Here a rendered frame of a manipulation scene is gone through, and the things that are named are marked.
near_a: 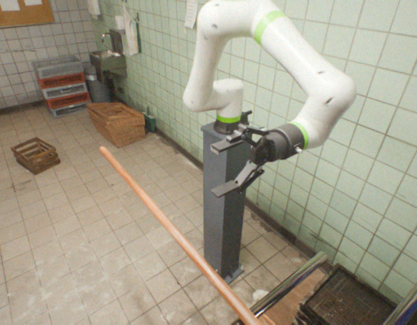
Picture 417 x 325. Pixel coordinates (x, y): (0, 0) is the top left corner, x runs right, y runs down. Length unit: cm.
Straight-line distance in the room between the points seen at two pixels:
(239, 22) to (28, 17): 433
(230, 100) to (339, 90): 65
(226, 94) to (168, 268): 146
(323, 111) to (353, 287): 83
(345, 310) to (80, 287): 173
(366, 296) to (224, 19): 117
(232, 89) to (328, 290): 94
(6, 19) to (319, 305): 488
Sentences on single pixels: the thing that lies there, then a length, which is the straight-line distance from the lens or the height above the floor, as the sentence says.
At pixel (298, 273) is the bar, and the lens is 89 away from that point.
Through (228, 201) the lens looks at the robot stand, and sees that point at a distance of 163.
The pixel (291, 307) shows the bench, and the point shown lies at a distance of 153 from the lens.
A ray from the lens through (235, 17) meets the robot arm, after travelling 102.
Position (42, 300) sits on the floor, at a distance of 243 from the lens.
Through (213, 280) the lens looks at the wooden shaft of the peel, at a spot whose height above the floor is 120.
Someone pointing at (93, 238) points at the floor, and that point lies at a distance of 264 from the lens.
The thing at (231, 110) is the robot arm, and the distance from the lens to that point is 136.
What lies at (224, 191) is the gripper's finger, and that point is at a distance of 71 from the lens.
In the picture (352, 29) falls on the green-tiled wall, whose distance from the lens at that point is 172.
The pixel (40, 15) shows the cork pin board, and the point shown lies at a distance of 514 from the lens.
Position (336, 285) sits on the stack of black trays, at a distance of 138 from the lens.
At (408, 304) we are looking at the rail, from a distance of 61.
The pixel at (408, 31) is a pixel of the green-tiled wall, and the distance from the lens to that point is 161.
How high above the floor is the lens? 188
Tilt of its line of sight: 35 degrees down
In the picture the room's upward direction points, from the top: straight up
